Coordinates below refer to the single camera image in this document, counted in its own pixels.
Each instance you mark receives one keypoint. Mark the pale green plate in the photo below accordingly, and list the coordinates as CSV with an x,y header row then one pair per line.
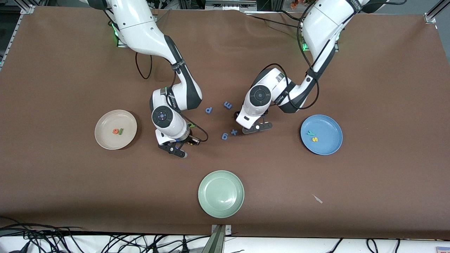
x,y
221,194

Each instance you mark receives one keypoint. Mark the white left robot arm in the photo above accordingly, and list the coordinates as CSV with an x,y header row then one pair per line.
x,y
323,21

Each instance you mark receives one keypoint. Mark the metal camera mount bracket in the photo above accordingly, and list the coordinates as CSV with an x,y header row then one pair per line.
x,y
220,232

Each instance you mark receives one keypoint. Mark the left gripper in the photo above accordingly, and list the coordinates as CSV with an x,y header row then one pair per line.
x,y
236,115

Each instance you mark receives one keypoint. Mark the grey metal frame bar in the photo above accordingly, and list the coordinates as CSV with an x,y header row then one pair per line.
x,y
230,5

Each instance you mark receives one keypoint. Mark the white paper scrap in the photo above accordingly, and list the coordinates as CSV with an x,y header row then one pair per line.
x,y
318,199

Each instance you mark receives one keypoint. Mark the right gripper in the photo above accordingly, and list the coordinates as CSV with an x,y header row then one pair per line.
x,y
185,140

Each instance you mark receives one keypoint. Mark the small orange object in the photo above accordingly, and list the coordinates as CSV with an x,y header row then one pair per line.
x,y
294,3

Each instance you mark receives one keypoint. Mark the aluminium frame rail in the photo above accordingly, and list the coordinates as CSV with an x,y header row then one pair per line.
x,y
13,35
430,17

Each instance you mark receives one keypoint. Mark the blue letter g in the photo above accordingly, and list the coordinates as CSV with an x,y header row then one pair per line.
x,y
224,136

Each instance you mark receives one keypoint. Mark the brown table mat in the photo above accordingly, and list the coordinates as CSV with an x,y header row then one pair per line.
x,y
70,70

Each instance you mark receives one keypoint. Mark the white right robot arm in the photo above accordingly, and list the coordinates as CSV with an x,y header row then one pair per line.
x,y
140,28

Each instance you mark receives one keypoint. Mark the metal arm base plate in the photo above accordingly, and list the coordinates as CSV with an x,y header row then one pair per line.
x,y
336,49
120,44

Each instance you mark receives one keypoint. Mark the blue plate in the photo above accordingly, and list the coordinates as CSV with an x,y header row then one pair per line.
x,y
327,147

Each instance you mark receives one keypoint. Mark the beige brown plate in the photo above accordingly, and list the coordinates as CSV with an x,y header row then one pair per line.
x,y
109,140

